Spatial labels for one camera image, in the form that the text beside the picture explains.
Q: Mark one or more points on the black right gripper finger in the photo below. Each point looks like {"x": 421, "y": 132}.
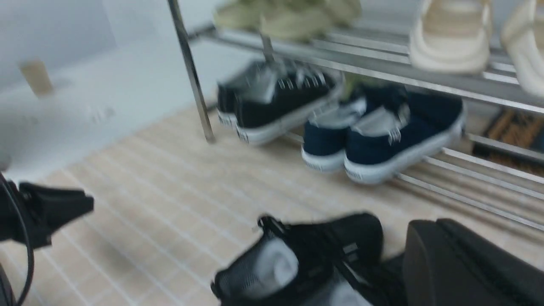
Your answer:
{"x": 447, "y": 264}

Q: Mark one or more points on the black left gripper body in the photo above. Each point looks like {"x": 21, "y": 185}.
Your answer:
{"x": 30, "y": 213}

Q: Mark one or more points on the black mesh shoe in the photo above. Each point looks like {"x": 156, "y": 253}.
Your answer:
{"x": 290, "y": 259}
{"x": 359, "y": 285}

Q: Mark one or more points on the metal shoe rack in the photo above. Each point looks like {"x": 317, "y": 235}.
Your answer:
{"x": 381, "y": 55}

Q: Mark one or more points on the navy canvas sneaker right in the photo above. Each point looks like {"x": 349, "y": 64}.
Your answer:
{"x": 400, "y": 129}

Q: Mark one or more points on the navy canvas sneaker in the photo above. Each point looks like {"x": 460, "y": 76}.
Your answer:
{"x": 400, "y": 129}
{"x": 325, "y": 132}

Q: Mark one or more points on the brown patterned mat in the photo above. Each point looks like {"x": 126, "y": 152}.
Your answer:
{"x": 519, "y": 129}

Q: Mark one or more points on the navy canvas sneaker left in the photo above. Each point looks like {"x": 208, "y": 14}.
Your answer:
{"x": 325, "y": 132}

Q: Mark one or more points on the cream sandal left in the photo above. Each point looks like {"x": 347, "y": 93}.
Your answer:
{"x": 451, "y": 36}

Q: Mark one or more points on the cream sandal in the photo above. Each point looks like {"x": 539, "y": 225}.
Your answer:
{"x": 522, "y": 38}
{"x": 451, "y": 36}

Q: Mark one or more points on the black canvas sneaker right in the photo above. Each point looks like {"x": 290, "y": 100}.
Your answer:
{"x": 282, "y": 98}

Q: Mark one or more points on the black canvas sneaker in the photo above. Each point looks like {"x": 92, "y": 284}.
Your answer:
{"x": 232, "y": 89}
{"x": 282, "y": 98}

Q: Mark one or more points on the cream sandal right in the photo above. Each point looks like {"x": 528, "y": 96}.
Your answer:
{"x": 522, "y": 38}

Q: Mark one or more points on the black canvas sneaker left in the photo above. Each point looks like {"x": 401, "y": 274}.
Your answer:
{"x": 232, "y": 89}

